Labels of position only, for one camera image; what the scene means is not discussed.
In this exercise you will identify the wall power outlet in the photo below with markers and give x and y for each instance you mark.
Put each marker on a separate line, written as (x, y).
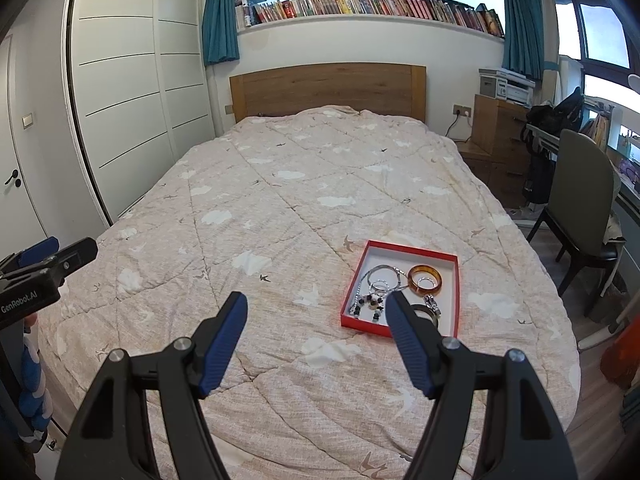
(461, 110)

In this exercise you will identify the teal curtain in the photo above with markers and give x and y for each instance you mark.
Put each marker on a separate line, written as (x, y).
(522, 25)
(220, 15)

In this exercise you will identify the red and white shallow box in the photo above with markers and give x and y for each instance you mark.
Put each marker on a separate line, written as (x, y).
(390, 260)

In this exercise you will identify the black backpack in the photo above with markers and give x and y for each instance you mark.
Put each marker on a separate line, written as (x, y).
(550, 117)

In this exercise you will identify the wall light switch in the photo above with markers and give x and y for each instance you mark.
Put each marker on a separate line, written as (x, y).
(28, 120)

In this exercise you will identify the white wardrobe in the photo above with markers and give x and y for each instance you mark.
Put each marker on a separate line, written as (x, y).
(130, 85)

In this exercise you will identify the row of books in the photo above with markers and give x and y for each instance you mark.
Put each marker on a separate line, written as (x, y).
(370, 4)

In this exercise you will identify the dark brown bangle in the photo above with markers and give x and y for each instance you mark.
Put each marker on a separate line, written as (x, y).
(422, 307)

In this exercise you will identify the bed with beige quilt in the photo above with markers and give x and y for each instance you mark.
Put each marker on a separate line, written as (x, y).
(280, 220)

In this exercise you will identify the amber bangle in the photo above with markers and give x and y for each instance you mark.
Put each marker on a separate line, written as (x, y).
(425, 291)

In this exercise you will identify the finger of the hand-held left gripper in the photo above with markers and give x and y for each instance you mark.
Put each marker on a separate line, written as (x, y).
(75, 255)
(40, 249)

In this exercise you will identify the wooden headboard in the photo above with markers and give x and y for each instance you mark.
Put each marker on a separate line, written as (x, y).
(325, 85)

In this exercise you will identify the grey chair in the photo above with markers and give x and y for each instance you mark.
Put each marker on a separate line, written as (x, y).
(580, 185)

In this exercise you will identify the silver metal wristwatch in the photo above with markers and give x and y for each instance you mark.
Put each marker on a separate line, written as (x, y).
(431, 304)

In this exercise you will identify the white printer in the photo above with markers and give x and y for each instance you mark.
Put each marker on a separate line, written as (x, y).
(517, 92)

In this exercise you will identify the wooden dresser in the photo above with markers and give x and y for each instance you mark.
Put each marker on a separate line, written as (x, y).
(495, 125)

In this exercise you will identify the orange cloth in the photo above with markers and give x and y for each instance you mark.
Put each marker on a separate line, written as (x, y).
(625, 355)

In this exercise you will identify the white desk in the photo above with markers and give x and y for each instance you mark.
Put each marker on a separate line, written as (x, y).
(542, 136)

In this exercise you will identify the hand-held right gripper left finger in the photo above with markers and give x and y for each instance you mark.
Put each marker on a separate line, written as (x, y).
(225, 340)

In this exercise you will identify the thin silver bangle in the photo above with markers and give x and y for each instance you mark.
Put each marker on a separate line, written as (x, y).
(385, 271)

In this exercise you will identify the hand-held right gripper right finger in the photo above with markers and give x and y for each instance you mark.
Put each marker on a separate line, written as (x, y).
(407, 345)

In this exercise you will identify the white door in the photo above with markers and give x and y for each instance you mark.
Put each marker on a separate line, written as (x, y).
(20, 135)

